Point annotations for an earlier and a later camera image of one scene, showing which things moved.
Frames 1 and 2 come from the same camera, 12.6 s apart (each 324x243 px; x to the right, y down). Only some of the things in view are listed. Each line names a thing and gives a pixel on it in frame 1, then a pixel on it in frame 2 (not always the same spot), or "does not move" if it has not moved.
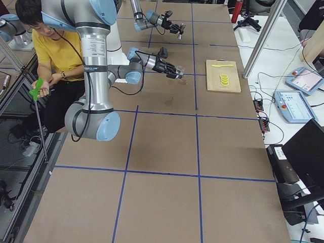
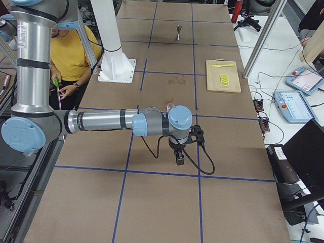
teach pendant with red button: [305, 80] does not move
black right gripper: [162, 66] to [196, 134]
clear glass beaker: [179, 72] to [169, 106]
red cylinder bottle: [238, 5] does not move
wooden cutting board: [223, 75] does not move
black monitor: [305, 153] does not move
